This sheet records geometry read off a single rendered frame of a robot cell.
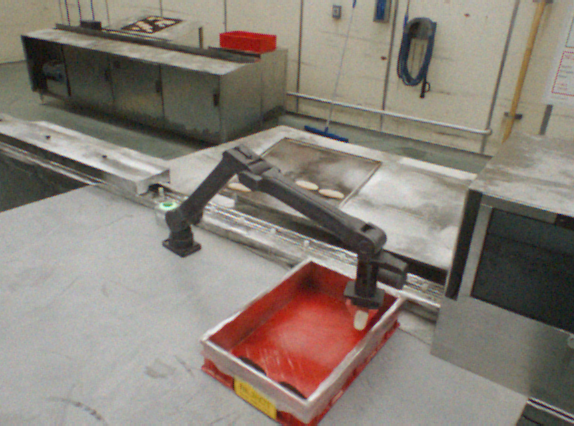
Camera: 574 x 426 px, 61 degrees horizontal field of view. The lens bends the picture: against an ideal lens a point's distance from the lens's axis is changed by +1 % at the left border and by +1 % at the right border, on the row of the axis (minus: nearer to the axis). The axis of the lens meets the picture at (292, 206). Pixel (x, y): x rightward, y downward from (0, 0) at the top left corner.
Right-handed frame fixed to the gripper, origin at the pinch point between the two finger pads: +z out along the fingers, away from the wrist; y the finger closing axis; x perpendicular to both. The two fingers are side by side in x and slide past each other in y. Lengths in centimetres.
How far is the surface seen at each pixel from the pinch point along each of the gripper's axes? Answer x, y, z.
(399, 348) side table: -3.5, 11.4, 3.9
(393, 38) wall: 421, -48, -19
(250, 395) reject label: -34.3, -18.6, 0.3
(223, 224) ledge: 33, -57, 0
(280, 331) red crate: -9.0, -20.2, 3.4
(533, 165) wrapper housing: 18, 35, -44
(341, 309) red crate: 6.2, -6.6, 3.5
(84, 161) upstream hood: 52, -130, -6
